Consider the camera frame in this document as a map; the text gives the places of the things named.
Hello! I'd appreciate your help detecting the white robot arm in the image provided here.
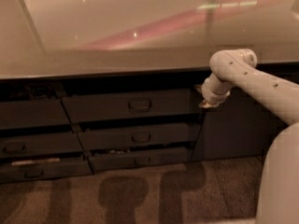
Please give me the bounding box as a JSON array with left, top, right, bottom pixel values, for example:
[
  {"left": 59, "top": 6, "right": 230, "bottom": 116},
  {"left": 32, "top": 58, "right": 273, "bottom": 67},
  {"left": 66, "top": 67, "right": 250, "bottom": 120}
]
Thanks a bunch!
[{"left": 197, "top": 49, "right": 299, "bottom": 224}]

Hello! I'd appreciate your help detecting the dark round item in drawer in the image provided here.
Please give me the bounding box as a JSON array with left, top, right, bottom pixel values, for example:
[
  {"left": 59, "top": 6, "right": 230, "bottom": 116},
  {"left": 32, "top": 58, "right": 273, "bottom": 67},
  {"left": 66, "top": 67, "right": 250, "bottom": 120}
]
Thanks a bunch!
[{"left": 30, "top": 86, "right": 50, "bottom": 99}]

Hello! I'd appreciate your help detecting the dark grey cabinet door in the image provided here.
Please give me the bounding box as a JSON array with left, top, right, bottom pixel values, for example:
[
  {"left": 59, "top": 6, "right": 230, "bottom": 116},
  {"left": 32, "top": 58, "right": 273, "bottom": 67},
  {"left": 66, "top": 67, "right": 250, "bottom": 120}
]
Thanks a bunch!
[{"left": 192, "top": 88, "right": 287, "bottom": 161}]

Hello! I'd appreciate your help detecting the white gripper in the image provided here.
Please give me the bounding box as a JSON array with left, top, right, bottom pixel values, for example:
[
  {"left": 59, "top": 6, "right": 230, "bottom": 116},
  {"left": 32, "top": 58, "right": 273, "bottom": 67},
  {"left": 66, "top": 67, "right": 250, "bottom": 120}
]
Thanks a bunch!
[{"left": 194, "top": 75, "right": 231, "bottom": 108}]

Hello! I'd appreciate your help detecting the dark grey drawer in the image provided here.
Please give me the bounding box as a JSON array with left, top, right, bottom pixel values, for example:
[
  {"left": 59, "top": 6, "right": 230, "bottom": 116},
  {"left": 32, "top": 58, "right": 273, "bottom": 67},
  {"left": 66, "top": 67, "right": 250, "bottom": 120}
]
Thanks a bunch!
[
  {"left": 0, "top": 133, "right": 82, "bottom": 158},
  {"left": 0, "top": 99, "right": 69, "bottom": 130},
  {"left": 89, "top": 147, "right": 192, "bottom": 172},
  {"left": 0, "top": 157, "right": 92, "bottom": 184},
  {"left": 78, "top": 122, "right": 200, "bottom": 150},
  {"left": 62, "top": 89, "right": 199, "bottom": 123}
]

